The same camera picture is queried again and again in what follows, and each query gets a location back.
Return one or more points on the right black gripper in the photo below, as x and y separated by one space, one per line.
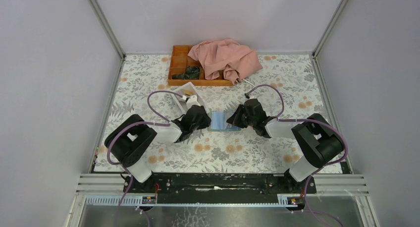
235 119

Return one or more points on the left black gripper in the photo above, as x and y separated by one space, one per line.
206 123

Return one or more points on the green card holder wallet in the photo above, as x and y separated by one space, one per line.
219 122

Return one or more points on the white plastic card box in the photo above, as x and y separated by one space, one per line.
181 104

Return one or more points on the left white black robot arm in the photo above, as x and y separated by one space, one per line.
127 144

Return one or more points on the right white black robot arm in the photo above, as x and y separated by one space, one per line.
319 142

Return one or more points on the floral patterned table mat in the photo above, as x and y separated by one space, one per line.
286 84

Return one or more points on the dark green crumpled item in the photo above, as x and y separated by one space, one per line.
191 73

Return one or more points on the wooden compartment tray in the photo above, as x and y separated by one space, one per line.
179 63

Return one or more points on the pink cloth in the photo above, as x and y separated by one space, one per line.
226 57

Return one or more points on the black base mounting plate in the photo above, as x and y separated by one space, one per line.
218 187

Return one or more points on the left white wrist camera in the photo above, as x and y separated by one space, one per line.
190 101

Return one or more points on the white slotted cable duct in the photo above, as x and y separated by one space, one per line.
151 201

